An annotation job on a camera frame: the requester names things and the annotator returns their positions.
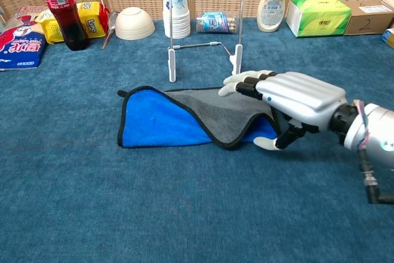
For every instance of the white metal rack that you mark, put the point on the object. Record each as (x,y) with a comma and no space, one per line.
(172,66)

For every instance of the clear biscuit tube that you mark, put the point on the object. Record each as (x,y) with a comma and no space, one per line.
(215,22)

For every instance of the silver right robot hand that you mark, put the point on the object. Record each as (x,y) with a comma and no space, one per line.
(301,96)

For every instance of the metal spoon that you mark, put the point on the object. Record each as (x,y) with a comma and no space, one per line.
(112,21)

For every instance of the brown cardboard box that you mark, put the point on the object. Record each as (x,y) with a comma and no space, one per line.
(366,19)

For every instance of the blue carpet table cover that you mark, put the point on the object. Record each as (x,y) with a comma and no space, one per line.
(123,207)

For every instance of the grey and blue cloth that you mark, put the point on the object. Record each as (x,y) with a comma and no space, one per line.
(154,121)

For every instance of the cream bottle blue cap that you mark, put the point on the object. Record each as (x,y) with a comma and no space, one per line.
(272,10)

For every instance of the red white blue food bag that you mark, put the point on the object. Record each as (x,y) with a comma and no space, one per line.
(18,50)

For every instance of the cola bottle red label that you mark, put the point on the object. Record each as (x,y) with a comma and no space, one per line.
(67,29)

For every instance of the stack of paper cups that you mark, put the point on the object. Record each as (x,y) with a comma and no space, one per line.
(181,26)

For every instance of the yellow Lipo biscuit pack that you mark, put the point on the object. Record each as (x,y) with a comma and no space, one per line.
(92,22)

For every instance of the cream bowl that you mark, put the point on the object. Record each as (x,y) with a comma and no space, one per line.
(134,26)

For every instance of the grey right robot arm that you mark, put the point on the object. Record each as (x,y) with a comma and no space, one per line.
(378,127)

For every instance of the green tissue box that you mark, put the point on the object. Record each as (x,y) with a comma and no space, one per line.
(320,19)

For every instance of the orange carton box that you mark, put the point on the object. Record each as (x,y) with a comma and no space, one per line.
(389,38)

